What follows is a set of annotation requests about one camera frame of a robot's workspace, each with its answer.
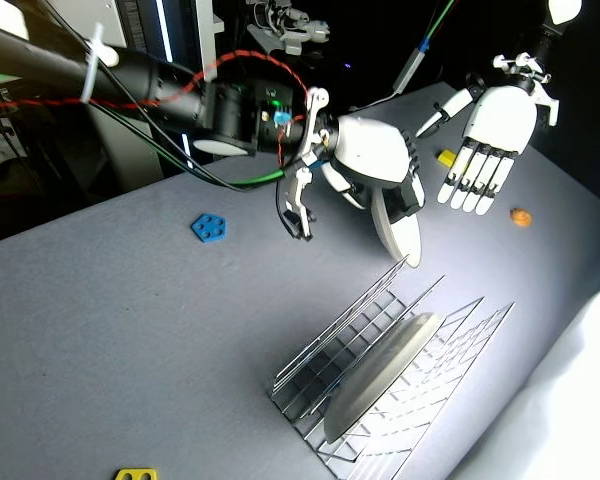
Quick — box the grey tablecloth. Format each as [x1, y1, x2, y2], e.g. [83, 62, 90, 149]
[0, 81, 600, 480]

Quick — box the yellow block with holes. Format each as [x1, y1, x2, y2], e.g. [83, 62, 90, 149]
[113, 467, 160, 480]

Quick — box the silver wire dish rack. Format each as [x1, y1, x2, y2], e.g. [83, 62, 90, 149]
[267, 253, 516, 469]

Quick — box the white cabinet panel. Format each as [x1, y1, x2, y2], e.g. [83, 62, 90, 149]
[87, 107, 164, 194]

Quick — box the thick green cable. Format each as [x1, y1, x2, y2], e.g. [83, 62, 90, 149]
[104, 99, 287, 194]

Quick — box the thin black camera cable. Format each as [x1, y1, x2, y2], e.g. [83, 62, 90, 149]
[274, 177, 301, 240]

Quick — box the red black twisted cable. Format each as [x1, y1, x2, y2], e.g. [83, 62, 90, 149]
[0, 48, 312, 166]

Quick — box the dark equipment rack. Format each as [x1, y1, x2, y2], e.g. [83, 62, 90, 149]
[0, 74, 91, 246]

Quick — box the grey mechanical device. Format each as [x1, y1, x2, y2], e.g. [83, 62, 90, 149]
[247, 0, 331, 56]

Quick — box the thin green cable with connector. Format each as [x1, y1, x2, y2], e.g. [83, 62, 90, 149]
[348, 0, 460, 112]

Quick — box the white plate with dark rim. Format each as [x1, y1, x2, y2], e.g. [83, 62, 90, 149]
[322, 312, 449, 445]
[369, 187, 424, 269]

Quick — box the white backdrop sheet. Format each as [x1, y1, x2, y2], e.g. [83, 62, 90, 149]
[442, 277, 600, 480]

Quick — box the blue pentagon block with holes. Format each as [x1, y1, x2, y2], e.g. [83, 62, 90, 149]
[190, 213, 230, 245]

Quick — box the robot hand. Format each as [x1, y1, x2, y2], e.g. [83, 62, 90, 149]
[413, 73, 540, 217]
[319, 114, 427, 225]

